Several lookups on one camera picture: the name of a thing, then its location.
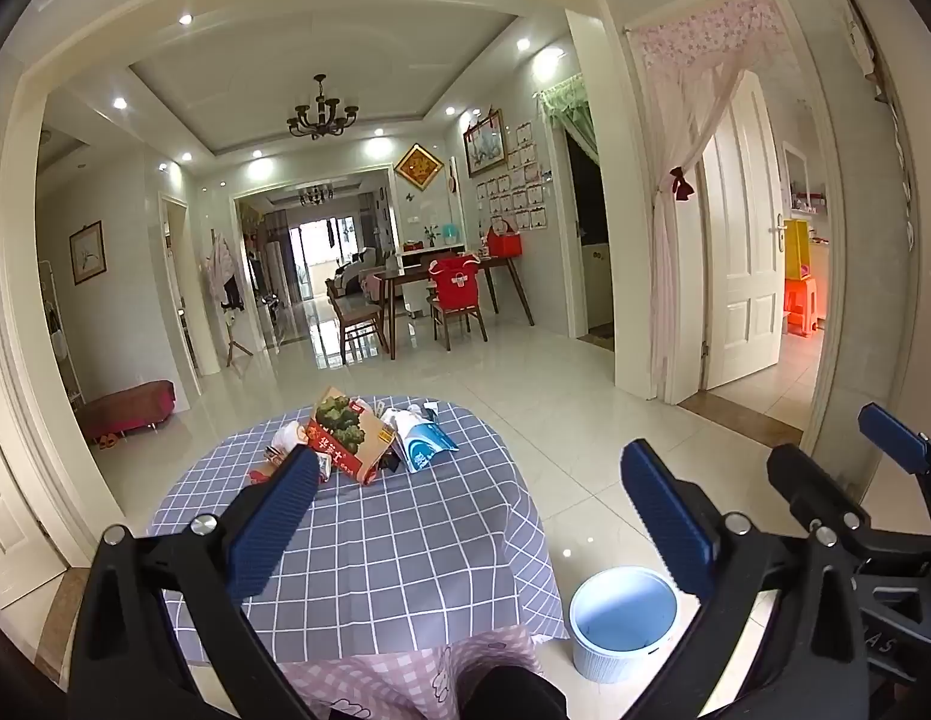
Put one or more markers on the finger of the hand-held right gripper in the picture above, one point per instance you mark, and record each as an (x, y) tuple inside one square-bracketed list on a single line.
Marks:
[(889, 427), (810, 480)]

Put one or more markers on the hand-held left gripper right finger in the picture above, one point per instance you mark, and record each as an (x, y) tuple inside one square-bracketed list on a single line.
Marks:
[(668, 517)]

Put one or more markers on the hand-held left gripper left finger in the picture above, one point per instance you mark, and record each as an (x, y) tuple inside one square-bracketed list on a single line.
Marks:
[(274, 517)]

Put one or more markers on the white ribbed bin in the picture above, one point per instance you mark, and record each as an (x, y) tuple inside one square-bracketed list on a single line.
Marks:
[(623, 615)]

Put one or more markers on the blue white packet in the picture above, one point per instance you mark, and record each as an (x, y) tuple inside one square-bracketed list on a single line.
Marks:
[(424, 450)]

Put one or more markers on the grey checked tablecloth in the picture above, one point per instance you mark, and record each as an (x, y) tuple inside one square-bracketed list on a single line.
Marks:
[(405, 540)]

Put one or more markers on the orange plastic stool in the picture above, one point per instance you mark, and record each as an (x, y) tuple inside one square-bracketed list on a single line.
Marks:
[(803, 304)]

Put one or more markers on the red upholstered bench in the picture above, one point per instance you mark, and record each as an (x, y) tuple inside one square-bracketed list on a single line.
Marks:
[(131, 401)]

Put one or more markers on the pink checked cloth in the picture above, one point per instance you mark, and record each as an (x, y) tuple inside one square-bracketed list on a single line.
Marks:
[(405, 667)]

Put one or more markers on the yellow board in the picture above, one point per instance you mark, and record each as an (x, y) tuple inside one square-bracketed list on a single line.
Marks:
[(795, 251)]

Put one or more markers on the bare wooden chair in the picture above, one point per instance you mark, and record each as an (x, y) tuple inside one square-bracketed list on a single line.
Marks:
[(356, 315)]

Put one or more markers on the white panel door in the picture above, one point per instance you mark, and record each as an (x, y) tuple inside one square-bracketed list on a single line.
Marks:
[(743, 255)]

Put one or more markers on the person's black trouser leg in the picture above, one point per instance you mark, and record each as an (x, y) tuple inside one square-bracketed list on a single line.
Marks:
[(510, 697)]

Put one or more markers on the coat stand with clothes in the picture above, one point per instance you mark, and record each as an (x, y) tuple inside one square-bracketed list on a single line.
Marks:
[(221, 270)]

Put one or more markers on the pink floral curtain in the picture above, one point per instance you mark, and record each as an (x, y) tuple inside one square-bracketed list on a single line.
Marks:
[(671, 255)]

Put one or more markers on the grey sofa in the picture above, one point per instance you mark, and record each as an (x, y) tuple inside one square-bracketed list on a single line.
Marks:
[(356, 266)]

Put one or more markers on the wooden chair with cover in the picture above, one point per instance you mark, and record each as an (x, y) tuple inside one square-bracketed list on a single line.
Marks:
[(458, 319)]

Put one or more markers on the wooden dining table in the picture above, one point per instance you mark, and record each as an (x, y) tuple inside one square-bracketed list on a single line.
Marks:
[(405, 274)]

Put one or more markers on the white metal rack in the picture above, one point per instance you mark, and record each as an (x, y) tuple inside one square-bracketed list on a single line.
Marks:
[(60, 330)]

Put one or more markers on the red chair cover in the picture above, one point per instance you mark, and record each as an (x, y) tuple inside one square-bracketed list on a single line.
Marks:
[(454, 283)]

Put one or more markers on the white sideboard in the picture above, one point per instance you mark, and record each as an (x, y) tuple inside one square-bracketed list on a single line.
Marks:
[(416, 251)]

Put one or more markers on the red bag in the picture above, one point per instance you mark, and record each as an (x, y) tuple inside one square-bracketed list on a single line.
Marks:
[(504, 244)]

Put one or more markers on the red bow tieback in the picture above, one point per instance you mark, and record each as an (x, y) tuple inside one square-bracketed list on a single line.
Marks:
[(683, 184)]

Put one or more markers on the small black chandelier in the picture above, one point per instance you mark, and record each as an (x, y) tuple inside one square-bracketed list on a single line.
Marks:
[(315, 196)]

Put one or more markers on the light blue fan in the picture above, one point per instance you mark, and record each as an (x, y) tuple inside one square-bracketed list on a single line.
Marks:
[(452, 232)]

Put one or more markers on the large black chandelier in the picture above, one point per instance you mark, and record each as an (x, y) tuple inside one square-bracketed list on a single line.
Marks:
[(320, 116)]

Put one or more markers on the green curtain valance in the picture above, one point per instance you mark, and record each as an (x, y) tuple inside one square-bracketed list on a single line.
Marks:
[(574, 109)]

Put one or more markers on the dark framed wall painting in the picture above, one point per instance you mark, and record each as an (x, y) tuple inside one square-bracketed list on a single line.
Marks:
[(87, 252)]

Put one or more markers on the group of white wall certificates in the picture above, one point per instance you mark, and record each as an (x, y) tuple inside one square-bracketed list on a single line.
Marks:
[(518, 191)]

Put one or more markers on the red gold diamond wall ornament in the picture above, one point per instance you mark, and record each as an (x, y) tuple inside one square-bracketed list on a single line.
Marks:
[(416, 165)]

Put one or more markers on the red framed wall picture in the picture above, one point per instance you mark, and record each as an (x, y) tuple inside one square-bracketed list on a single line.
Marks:
[(485, 144)]

